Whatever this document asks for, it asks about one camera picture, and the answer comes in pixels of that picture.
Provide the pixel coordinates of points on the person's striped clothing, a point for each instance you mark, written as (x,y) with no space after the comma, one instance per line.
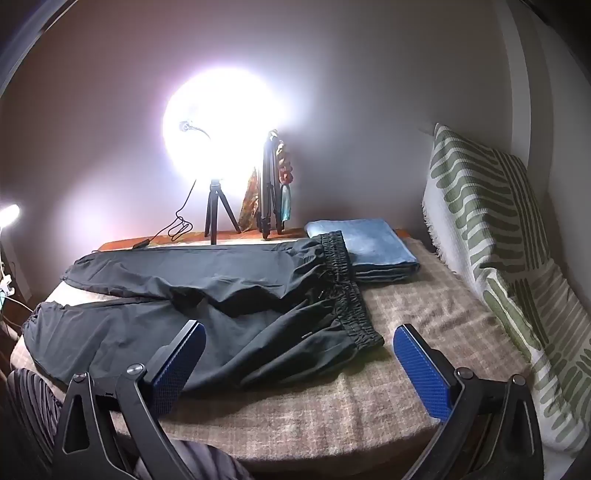
(32,406)

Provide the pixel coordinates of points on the patterned orange cloth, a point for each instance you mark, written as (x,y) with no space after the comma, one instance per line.
(249,203)

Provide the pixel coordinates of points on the brown wooden ledge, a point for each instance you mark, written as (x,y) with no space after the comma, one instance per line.
(115,244)

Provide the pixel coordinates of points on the black pants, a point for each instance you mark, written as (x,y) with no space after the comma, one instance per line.
(258,295)

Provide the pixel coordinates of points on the folded black light stand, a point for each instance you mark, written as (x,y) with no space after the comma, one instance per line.
(268,194)

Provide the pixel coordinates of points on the green patterned white throw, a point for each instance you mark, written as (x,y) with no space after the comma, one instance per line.
(485,207)

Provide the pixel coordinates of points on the folded blue cloth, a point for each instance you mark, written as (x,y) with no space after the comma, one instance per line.
(369,244)

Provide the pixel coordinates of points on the beige checked blanket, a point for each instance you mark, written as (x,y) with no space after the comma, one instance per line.
(369,397)

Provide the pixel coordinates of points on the black gooseneck holder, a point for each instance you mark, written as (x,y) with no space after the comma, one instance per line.
(198,129)

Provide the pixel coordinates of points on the small white gooseneck lamp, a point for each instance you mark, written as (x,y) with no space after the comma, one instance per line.
(9,214)

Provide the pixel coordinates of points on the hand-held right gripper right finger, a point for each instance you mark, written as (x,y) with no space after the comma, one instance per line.
(422,374)

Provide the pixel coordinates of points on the hanging multicoloured scarf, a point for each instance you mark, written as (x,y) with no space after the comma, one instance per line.
(285,184)

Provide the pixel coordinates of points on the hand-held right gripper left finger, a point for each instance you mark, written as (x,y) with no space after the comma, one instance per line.
(180,364)

